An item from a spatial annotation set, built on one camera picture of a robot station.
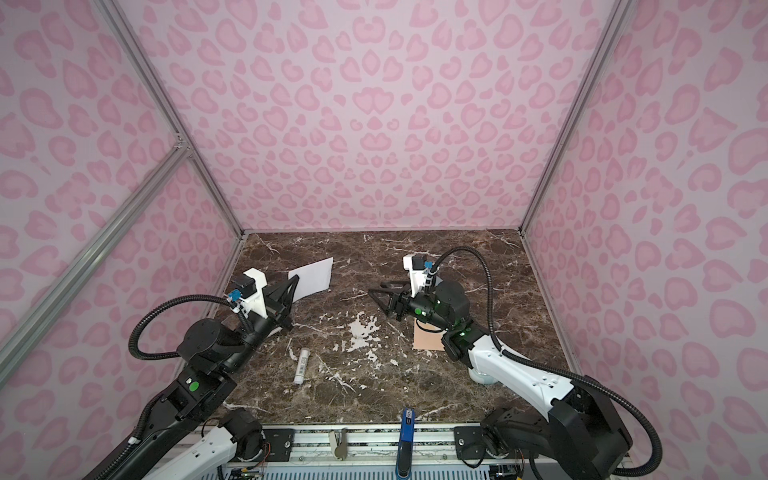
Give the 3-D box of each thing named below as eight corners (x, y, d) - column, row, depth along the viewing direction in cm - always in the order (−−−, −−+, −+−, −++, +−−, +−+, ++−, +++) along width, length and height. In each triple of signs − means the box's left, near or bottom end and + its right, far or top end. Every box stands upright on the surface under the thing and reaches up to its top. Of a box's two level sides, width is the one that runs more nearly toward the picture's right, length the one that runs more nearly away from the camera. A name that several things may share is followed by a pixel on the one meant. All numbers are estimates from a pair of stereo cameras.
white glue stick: (295, 384, 85) (293, 381, 83) (303, 350, 91) (301, 347, 89) (303, 384, 85) (301, 382, 83) (310, 350, 91) (309, 347, 89)
